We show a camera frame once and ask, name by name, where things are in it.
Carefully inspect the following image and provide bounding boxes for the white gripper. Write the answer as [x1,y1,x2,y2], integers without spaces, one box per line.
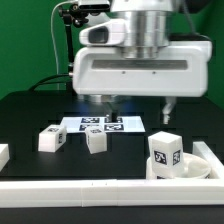
[73,41,212,124]

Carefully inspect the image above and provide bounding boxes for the white round stool seat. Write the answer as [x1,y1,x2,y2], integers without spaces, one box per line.
[146,153,211,179]

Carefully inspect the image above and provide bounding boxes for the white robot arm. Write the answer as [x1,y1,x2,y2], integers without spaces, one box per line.
[72,0,212,123]

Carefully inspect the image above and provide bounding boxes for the white marker sheet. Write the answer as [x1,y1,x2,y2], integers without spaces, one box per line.
[61,116,145,133]

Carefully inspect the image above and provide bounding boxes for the white U-shaped fence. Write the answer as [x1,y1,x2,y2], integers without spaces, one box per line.
[0,142,224,208]

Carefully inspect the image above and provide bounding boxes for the black cables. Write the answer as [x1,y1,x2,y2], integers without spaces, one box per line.
[27,71,75,92]

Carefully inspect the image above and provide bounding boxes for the black rear camera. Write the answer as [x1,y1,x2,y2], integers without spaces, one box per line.
[78,0,110,12]

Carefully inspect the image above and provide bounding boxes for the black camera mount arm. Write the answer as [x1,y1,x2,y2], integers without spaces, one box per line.
[59,3,88,72]

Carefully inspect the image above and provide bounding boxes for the white cable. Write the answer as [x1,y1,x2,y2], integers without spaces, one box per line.
[50,0,78,91]

